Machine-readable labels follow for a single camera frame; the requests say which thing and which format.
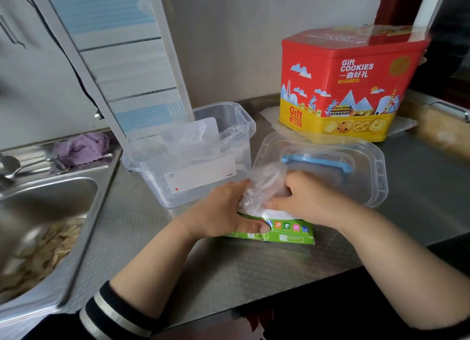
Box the food scraps in sink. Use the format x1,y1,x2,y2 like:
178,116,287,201
0,219,86,296

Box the person's left hand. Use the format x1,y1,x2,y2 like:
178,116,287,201
177,179,271,241

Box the person's right forearm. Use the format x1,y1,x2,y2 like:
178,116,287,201
336,200,470,331

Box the person's left forearm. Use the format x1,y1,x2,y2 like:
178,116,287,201
109,219,200,320

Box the black cable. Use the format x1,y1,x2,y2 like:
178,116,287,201
15,0,103,116

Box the clear lid with blue handle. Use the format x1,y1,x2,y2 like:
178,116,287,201
252,131,389,208

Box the metal faucet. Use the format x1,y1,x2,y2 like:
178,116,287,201
0,153,70,186

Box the person's right hand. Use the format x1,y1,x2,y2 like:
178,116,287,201
264,170,353,229

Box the stainless steel sink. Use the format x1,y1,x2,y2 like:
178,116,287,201
0,138,122,315

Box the purple cloth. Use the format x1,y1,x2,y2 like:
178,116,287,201
54,132,111,167

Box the green plastic bag box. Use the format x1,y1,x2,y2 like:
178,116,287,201
225,208,315,246

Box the clear plastic storage container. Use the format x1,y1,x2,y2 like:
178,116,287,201
121,102,256,208

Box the white blue striped board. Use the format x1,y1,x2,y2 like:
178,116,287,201
23,0,195,149

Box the red yellow cookie tin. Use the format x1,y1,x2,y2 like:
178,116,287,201
279,24,431,143

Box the clear plastic bag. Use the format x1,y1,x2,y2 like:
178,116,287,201
238,163,292,216

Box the clear plastic bags in container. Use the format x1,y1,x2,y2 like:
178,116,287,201
129,118,250,175

